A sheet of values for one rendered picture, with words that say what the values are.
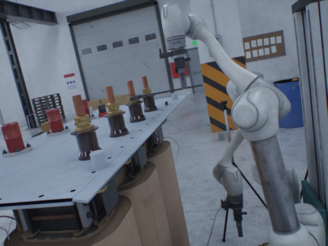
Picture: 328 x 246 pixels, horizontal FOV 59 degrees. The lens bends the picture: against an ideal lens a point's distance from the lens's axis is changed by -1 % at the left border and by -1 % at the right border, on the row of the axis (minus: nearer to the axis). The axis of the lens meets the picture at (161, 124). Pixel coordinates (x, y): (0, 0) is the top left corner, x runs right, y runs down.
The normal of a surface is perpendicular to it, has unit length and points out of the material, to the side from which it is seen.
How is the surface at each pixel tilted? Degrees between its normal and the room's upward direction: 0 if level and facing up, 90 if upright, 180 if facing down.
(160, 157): 90
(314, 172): 90
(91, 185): 11
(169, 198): 90
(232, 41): 90
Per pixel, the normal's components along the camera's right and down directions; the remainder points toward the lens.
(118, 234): 0.92, -0.11
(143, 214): 0.57, 0.05
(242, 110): -0.61, 0.17
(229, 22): -0.21, 0.23
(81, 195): 0.00, -0.97
